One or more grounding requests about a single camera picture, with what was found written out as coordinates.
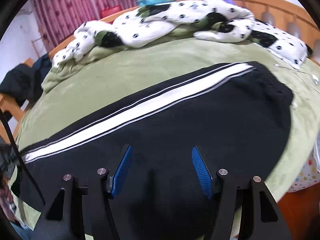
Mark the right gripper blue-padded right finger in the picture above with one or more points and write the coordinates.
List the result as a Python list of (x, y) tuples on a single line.
[(260, 216)]

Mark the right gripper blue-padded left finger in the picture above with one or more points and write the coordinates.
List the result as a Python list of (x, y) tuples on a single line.
[(63, 216)]

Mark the black pants with white stripe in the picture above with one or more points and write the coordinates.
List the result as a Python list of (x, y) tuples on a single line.
[(236, 114)]

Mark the star patterned cloth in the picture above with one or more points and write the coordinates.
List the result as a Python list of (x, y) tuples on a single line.
[(308, 176)]

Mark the green fleece bed blanket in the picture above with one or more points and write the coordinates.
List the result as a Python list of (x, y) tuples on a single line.
[(106, 78)]

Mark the dark blue garment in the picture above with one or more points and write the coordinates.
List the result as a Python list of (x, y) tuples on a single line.
[(41, 68)]

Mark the red patterned curtain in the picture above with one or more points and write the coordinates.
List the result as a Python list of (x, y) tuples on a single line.
[(57, 19)]

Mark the red box by curtain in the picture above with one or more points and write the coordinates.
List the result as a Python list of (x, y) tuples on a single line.
[(110, 11)]

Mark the white floral quilt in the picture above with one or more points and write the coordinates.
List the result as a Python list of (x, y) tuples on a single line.
[(209, 20)]

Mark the teal pillow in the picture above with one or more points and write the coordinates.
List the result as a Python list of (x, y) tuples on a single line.
[(142, 3)]

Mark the black jacket on bed frame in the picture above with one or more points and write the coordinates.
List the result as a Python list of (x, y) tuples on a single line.
[(22, 83)]

